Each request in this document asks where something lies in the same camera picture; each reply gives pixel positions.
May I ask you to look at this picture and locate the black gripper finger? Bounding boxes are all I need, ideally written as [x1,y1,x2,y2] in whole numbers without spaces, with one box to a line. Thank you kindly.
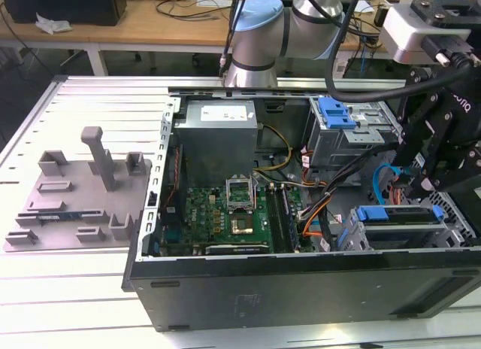
[407,149,470,200]
[392,93,452,168]

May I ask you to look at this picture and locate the hard disk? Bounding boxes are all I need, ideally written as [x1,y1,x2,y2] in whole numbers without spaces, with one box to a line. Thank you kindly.
[336,204,446,252]

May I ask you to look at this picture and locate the orange red power wire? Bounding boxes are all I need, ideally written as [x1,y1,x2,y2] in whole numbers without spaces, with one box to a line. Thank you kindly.
[389,175,409,205]

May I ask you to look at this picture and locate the blue SATA wire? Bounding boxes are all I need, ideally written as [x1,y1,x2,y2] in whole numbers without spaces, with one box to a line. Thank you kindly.
[371,162,401,207]

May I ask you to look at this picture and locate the grey metal disk bay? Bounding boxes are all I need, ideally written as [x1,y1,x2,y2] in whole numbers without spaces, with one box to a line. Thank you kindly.
[330,204,470,252]

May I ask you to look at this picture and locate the black computer under desk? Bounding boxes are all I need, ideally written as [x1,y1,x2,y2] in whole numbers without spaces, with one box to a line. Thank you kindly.
[343,57,399,79]

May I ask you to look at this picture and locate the grey metal drive cage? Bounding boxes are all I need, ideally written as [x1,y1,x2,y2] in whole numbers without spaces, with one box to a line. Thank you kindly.
[306,96,405,169]

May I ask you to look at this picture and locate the blue plastic drive latch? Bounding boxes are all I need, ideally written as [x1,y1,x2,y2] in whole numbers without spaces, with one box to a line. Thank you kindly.
[317,96,358,130]

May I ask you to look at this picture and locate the small black box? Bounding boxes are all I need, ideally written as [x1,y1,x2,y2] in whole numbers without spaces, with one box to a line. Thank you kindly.
[374,5,392,26]

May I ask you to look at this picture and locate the installed RAM stick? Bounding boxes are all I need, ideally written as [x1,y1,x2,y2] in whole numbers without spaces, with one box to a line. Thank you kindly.
[282,186,304,252]

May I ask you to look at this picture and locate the black RAM slot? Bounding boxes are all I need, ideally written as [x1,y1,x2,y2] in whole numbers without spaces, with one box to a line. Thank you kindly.
[265,184,281,252]
[274,184,291,252]

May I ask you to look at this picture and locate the black open PC case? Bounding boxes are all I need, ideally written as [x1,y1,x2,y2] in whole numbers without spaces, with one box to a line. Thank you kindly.
[122,80,481,333]

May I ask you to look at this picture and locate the metal socket cover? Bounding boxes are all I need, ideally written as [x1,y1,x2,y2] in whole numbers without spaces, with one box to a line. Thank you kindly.
[224,174,259,214]

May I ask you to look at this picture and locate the CPU socket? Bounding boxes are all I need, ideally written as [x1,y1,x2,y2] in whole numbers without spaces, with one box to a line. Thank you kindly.
[229,209,260,237]

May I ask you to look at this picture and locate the grey power supply unit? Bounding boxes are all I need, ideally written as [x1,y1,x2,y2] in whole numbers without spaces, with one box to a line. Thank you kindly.
[173,100,260,187]

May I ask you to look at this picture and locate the black graphics card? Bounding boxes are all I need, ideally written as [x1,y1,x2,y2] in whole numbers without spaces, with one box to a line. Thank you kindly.
[204,243,270,256]

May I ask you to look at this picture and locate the green motherboard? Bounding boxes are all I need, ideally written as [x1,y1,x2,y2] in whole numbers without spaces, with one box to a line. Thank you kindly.
[157,183,313,256]

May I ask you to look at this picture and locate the grey plastic parts rack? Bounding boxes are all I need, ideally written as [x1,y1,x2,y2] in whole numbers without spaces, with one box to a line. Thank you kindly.
[2,126,153,254]

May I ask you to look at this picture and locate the spare RAM stick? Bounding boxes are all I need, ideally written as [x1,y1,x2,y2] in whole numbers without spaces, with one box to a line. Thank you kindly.
[35,212,82,220]

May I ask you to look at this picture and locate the black computer tower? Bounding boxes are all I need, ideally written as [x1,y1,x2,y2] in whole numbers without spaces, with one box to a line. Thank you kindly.
[2,0,127,26]

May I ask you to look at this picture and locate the crumpled white plastic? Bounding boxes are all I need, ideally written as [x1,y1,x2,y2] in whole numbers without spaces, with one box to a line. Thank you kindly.
[35,12,72,36]

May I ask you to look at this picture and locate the black cable bundle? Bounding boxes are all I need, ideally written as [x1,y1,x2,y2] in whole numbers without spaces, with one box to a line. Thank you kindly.
[298,144,399,222]

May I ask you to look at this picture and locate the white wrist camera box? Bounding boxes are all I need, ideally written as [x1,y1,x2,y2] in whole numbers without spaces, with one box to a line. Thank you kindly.
[379,5,470,64]

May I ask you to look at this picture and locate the yellow power wires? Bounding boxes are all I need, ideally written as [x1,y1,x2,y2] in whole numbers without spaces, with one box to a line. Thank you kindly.
[255,125,294,173]

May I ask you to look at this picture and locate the orange SATA wire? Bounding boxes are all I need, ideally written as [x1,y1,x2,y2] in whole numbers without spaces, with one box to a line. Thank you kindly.
[302,211,328,238]

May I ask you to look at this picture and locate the thin hanging cable with plug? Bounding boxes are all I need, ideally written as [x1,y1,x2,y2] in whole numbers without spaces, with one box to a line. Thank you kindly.
[218,0,244,77]

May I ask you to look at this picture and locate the wooden desk white frame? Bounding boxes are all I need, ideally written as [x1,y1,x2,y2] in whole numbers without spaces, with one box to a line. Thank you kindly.
[0,0,481,77]

